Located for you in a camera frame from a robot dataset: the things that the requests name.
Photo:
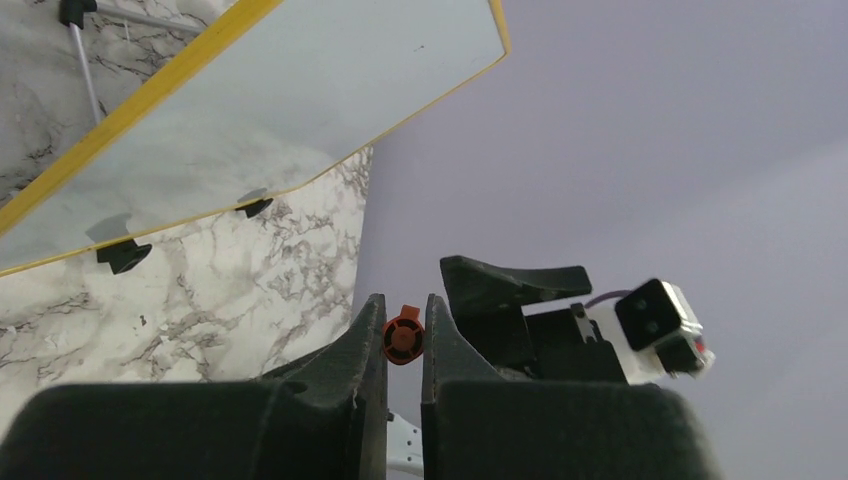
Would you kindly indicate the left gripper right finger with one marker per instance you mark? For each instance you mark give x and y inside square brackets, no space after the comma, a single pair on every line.
[479,425]

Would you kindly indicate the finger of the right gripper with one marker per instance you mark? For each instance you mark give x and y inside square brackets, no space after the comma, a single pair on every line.
[476,288]

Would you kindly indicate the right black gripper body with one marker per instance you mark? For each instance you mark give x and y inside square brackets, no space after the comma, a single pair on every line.
[545,346]

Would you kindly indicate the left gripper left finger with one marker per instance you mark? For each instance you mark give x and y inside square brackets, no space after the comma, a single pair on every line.
[322,416]

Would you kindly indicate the red-brown marker cap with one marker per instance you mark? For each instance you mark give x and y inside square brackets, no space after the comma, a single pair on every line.
[403,336]

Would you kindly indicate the yellow framed whiteboard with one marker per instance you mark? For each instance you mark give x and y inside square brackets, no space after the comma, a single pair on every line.
[265,100]

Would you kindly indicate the black whiteboard stand foot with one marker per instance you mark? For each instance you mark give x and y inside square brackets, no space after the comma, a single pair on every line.
[255,208]
[123,256]

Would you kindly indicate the silver whiteboard stand rod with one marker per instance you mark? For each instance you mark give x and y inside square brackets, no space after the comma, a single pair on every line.
[121,44]

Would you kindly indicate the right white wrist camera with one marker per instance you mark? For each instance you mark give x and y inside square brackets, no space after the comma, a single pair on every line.
[653,330]

